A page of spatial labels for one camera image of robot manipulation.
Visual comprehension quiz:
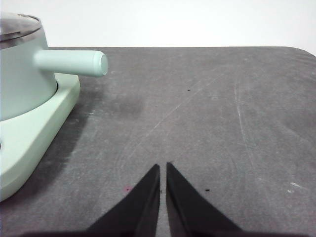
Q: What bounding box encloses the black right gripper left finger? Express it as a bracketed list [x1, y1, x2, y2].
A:
[19, 163, 161, 237]

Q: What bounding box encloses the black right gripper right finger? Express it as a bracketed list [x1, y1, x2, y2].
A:
[165, 161, 305, 237]

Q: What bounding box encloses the glass lid with green knob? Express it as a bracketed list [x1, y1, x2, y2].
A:
[0, 12, 41, 43]

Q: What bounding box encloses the mint green cooker base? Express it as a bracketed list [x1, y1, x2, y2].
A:
[0, 74, 81, 202]

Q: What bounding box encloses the mint green pot with handle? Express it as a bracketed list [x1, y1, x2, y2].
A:
[0, 12, 109, 122]

